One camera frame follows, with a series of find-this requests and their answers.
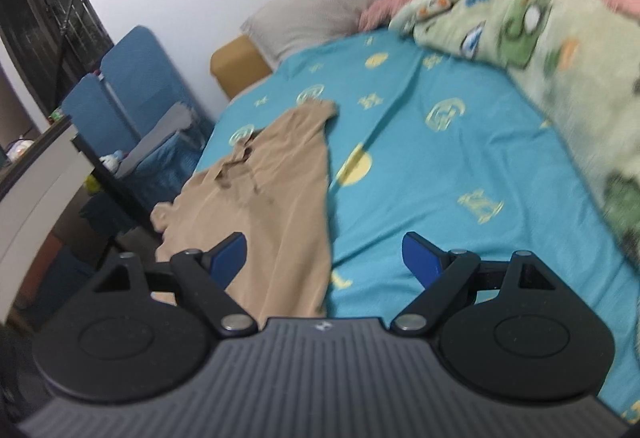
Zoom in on grey pillow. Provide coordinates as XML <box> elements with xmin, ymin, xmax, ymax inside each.
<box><xmin>241</xmin><ymin>0</ymin><xmax>420</xmax><ymax>71</ymax></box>

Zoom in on blue folding chair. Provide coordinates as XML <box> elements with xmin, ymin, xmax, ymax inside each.
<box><xmin>61</xmin><ymin>24</ymin><xmax>216</xmax><ymax>214</ymax></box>

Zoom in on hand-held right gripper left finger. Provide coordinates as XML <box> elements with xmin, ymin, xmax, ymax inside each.
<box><xmin>93</xmin><ymin>232</ymin><xmax>259</xmax><ymax>335</ymax></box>

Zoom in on teal patterned bed sheet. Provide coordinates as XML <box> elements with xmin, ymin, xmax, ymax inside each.
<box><xmin>191</xmin><ymin>29</ymin><xmax>640</xmax><ymax>421</ymax></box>

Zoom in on beige shirt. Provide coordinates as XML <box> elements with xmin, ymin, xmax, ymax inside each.
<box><xmin>151</xmin><ymin>99</ymin><xmax>341</xmax><ymax>319</ymax></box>

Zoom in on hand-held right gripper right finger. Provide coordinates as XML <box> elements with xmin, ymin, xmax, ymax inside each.
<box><xmin>390</xmin><ymin>231</ymin><xmax>557</xmax><ymax>336</ymax></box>

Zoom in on white desk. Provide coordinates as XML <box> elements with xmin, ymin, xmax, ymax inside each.
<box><xmin>0</xmin><ymin>118</ymin><xmax>96</xmax><ymax>314</ymax></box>

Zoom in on green cartoon fleece blanket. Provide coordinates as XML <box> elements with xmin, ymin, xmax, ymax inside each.
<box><xmin>389</xmin><ymin>0</ymin><xmax>640</xmax><ymax>264</ymax></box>

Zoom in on small white toy figure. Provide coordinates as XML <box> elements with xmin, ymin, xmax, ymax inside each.
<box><xmin>99</xmin><ymin>150</ymin><xmax>125</xmax><ymax>174</ymax></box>

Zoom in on dark window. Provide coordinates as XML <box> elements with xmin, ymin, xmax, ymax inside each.
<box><xmin>0</xmin><ymin>0</ymin><xmax>115</xmax><ymax>116</ymax></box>

